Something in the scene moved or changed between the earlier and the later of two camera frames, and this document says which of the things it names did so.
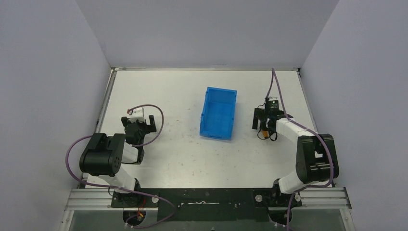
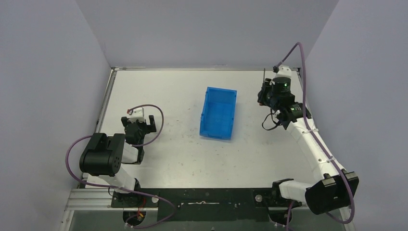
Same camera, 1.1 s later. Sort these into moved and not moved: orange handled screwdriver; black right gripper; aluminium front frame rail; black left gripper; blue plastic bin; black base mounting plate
Moved: orange handled screwdriver; black right gripper
Not moved: aluminium front frame rail; black base mounting plate; blue plastic bin; black left gripper
